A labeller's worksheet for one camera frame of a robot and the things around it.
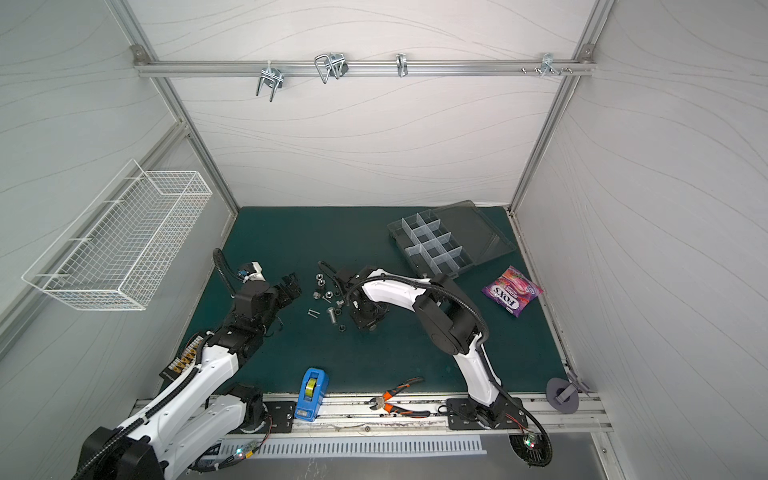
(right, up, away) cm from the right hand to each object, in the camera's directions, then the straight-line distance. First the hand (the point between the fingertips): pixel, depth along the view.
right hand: (374, 314), depth 91 cm
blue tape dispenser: (-14, -14, -18) cm, 27 cm away
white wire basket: (-59, +20, -24) cm, 67 cm away
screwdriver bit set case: (-52, -10, -10) cm, 54 cm away
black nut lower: (-9, -3, -3) cm, 10 cm away
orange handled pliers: (+3, -18, -16) cm, 25 cm away
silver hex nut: (-18, +9, +7) cm, 21 cm away
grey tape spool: (+50, -17, -16) cm, 55 cm away
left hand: (-24, +13, -8) cm, 28 cm away
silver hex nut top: (-19, +11, +7) cm, 23 cm away
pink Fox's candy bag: (+44, +7, +3) cm, 45 cm away
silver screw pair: (-19, 0, 0) cm, 19 cm away
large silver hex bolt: (-13, -1, -1) cm, 13 cm away
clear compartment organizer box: (+26, +23, +16) cm, 38 cm away
